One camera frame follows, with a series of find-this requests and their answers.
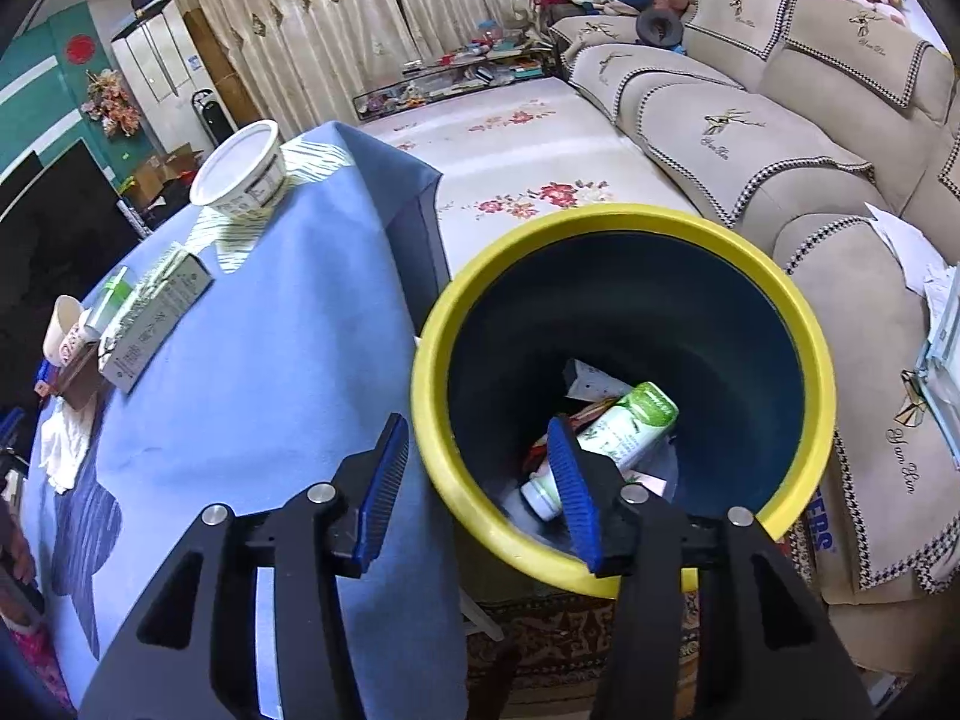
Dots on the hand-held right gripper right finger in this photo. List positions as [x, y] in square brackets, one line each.
[574, 495]

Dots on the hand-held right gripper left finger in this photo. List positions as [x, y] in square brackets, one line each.
[382, 495]

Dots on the green and white bottle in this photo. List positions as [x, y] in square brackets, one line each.
[622, 427]

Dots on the black yellow-rimmed trash bin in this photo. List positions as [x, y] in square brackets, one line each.
[675, 300]

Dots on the green leaf-print carton box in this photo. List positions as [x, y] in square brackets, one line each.
[150, 322]

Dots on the clear green-capped plastic bottle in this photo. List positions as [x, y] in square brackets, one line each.
[112, 292]

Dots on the white round plastic tub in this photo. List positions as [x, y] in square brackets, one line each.
[240, 180]

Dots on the blue tablecloth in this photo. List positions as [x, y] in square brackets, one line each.
[285, 315]

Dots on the white printed carton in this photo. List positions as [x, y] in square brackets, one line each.
[819, 532]

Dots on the white foam fruit net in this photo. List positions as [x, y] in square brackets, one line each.
[64, 450]

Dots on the small brown box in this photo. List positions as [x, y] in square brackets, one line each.
[75, 386]

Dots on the green striped cloth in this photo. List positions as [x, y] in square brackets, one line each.
[315, 161]

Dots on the floral white mat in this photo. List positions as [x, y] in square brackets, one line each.
[525, 157]

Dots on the white paper cup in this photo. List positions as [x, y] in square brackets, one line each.
[64, 337]

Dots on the red and blue small box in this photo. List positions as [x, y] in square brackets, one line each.
[45, 376]

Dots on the pink garment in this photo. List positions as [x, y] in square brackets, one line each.
[45, 667]

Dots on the clear plastic document bag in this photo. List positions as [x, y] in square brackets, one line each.
[941, 382]

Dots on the beige sofa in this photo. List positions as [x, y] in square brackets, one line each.
[750, 150]

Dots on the open cardboard box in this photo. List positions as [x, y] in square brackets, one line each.
[165, 172]

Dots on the white tower fan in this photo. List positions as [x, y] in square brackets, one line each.
[214, 116]

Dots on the loose white papers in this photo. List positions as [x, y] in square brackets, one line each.
[907, 247]

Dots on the cluttered glass coffee table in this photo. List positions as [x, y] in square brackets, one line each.
[450, 82]

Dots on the black flat television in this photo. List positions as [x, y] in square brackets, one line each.
[45, 240]

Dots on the dark round cushion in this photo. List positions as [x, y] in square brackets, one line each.
[660, 26]

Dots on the white standing air conditioner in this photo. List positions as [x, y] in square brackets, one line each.
[161, 60]

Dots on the white table frame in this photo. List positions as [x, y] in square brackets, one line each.
[480, 619]

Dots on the artificial flower wall decoration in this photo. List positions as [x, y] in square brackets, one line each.
[112, 101]

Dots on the red round wall ornament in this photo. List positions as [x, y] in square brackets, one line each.
[80, 49]

